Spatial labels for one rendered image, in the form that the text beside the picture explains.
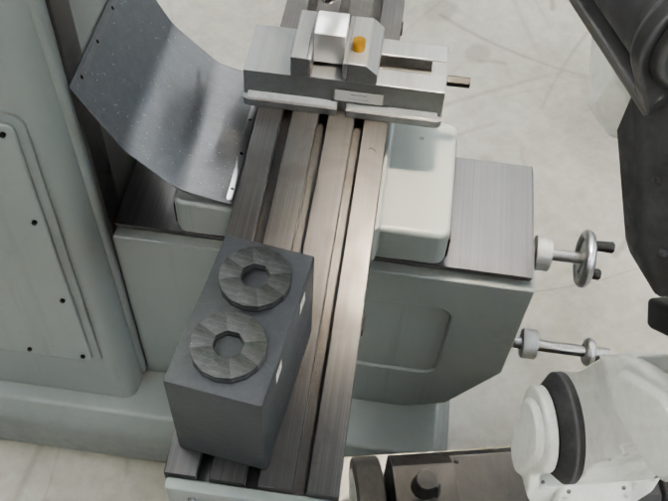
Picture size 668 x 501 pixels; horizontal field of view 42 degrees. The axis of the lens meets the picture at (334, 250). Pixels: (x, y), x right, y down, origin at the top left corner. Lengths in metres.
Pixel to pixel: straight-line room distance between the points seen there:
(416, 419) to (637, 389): 1.21
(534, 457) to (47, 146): 0.87
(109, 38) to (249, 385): 0.70
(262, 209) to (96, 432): 0.89
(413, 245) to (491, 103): 1.50
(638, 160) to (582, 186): 2.05
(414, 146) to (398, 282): 0.26
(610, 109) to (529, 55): 2.43
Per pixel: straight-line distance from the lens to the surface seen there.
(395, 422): 2.02
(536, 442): 1.14
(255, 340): 1.01
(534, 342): 1.76
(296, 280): 1.07
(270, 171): 1.47
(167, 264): 1.69
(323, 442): 1.18
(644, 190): 0.76
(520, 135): 2.90
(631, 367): 0.89
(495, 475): 1.58
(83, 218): 1.58
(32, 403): 2.13
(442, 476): 1.54
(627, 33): 0.59
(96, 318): 1.82
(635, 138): 0.75
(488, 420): 2.28
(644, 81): 0.59
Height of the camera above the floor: 2.02
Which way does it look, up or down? 54 degrees down
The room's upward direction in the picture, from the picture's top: 4 degrees clockwise
